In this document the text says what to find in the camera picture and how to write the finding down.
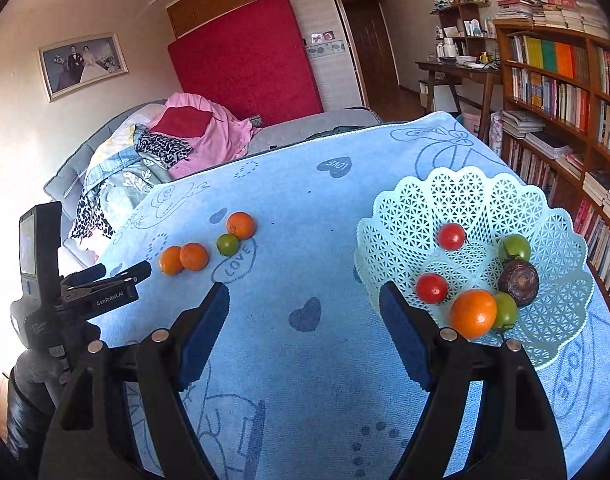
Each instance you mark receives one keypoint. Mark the stack of books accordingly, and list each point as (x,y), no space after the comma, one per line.
(560,15)

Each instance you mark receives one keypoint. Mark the wooden bookshelf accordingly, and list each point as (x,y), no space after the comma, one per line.
(550,95)

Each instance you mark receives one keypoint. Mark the pink plastic bin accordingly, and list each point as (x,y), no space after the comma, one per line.
(470,122)

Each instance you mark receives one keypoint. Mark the white wardrobe panel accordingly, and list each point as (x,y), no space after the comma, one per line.
(330,75)

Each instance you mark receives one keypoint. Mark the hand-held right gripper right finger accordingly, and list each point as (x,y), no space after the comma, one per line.
(405,335)

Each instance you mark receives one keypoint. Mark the leopard print cloth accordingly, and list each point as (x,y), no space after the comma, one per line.
(162,150)
(87,217)

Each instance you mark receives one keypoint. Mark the red pillow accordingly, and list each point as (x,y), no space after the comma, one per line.
(182,120)

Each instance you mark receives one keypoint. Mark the white kettle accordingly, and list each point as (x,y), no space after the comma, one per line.
(447,49)

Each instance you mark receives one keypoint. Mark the pile of clothes on sofa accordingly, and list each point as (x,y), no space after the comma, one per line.
(65,180)

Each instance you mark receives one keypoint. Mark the dark wooden door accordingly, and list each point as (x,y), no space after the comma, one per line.
(372,45)

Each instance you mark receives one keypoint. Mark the pink blanket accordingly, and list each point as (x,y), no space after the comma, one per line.
(215,135)

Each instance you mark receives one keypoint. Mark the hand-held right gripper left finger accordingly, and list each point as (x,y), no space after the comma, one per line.
(205,335)

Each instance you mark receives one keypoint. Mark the wooden desk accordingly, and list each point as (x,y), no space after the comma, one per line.
(460,70)

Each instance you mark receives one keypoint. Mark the floral wrapped roll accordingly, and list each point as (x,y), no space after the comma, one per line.
(496,132)

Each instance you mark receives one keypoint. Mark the small green tomato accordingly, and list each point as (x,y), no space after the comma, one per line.
(228,244)

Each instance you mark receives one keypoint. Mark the framed wall photo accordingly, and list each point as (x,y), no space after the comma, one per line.
(82,65)

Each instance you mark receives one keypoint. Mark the red tomato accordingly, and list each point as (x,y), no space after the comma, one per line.
(451,236)
(432,288)

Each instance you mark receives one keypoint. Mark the blue denim garment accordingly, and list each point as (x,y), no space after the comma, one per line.
(110,165)

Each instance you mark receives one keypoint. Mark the dark passion fruit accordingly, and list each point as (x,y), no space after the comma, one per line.
(519,282)

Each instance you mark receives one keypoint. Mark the wooden desk shelf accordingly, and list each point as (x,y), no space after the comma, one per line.
(460,17)

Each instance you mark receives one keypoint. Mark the red mattress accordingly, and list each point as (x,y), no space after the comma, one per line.
(245,70)

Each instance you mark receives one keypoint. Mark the grey bed mattress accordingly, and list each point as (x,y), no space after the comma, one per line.
(305,132)

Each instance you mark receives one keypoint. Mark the small orange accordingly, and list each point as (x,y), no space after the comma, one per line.
(241,225)
(194,256)

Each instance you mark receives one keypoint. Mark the teal plastic lattice basket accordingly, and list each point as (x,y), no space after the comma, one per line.
(425,200)

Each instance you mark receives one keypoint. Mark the white floral pillow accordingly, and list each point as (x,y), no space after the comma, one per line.
(115,142)

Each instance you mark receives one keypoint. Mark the large orange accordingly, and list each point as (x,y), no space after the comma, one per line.
(171,260)
(473,313)

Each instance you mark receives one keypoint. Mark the wooden wardrobe cabinet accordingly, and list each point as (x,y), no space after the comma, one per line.
(250,2)

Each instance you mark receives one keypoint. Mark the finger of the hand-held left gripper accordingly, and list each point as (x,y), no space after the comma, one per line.
(85,274)
(135,272)

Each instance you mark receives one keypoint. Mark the blue printed towel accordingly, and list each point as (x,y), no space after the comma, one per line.
(305,240)

